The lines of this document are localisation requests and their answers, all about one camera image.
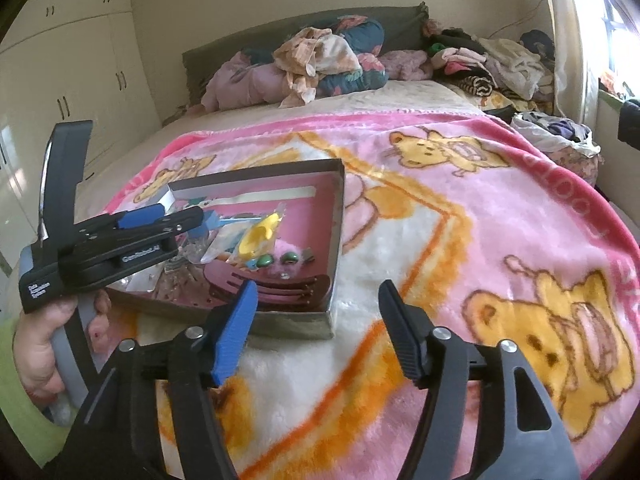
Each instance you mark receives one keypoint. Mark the cardboard box pink inside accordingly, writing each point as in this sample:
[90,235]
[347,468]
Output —
[300,325]

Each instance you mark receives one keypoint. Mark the peach floral cloth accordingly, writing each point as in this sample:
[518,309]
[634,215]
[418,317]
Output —
[325,55]

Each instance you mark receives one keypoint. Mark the person's left hand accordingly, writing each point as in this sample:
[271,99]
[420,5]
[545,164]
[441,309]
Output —
[35,335]

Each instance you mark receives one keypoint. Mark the glitter hair clip clear packet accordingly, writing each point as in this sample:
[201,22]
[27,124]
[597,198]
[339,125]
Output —
[185,282]

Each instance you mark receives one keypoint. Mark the person's left forearm green sleeve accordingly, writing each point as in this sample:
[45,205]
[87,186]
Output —
[20,420]

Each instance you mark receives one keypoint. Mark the pink printed bear blanket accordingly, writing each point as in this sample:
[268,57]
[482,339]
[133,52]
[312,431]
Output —
[450,200]

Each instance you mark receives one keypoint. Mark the white plastic bag of clothes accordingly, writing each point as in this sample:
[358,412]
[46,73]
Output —
[530,127]

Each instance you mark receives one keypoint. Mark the cream wardrobe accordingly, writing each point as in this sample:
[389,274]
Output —
[75,60]

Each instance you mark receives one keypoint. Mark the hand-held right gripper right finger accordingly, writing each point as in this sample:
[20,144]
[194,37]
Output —
[402,335]

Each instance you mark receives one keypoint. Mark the yellow accessory clear packet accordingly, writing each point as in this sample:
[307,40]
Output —
[260,237]

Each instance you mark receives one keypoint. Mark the window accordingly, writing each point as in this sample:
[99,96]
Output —
[622,35]

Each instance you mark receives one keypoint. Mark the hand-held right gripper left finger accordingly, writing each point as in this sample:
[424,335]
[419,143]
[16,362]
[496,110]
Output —
[232,335]

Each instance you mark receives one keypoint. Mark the dark blue floral quilt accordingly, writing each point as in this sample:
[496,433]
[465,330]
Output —
[367,35]

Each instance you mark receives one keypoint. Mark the dark object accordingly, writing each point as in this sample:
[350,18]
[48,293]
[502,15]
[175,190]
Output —
[631,122]

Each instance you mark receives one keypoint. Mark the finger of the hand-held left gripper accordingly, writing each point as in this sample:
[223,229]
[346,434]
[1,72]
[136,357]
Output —
[140,216]
[180,221]

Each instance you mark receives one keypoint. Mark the maroon hair comb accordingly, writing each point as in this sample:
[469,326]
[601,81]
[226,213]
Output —
[280,290]

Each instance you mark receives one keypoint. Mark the bed with beige sheet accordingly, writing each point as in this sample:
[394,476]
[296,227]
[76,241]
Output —
[375,95]

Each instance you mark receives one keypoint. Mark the small pink plush garment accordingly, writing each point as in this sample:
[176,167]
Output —
[405,62]

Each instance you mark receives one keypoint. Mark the pink fluffy hair clip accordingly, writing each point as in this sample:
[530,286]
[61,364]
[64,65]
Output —
[280,251]

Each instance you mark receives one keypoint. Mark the white curtain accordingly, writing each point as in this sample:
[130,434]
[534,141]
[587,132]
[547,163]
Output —
[570,35]

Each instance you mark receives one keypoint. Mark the pile of clothes and pillows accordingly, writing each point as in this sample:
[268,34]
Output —
[210,55]

